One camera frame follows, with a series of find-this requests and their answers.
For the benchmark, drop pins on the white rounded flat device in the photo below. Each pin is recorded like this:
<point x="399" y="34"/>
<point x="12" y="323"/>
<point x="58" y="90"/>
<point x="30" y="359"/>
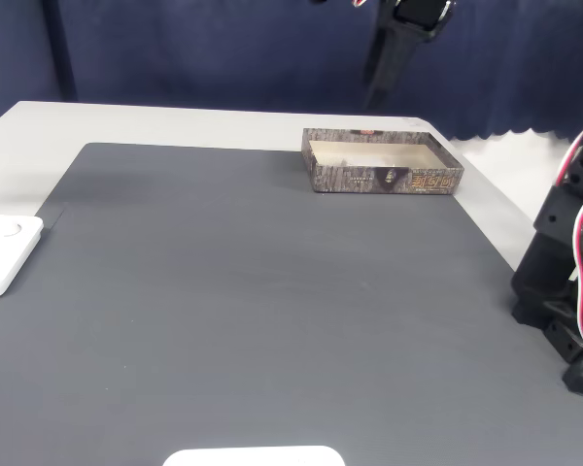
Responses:
<point x="252" y="457"/>

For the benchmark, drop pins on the dark blue curtain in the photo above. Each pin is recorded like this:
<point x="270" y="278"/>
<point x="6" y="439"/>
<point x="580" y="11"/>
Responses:
<point x="175" y="48"/>

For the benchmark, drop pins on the grey table mat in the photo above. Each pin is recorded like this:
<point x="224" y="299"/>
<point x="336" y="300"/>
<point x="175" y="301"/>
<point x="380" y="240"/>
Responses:
<point x="199" y="315"/>

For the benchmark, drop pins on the white tray with round dimples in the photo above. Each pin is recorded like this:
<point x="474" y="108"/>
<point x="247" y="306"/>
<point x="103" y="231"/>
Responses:
<point x="5" y="252"/>

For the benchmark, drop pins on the bark pattern cardboard box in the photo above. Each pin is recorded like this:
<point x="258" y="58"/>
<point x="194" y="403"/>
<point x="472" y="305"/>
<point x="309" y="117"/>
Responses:
<point x="359" y="182"/>

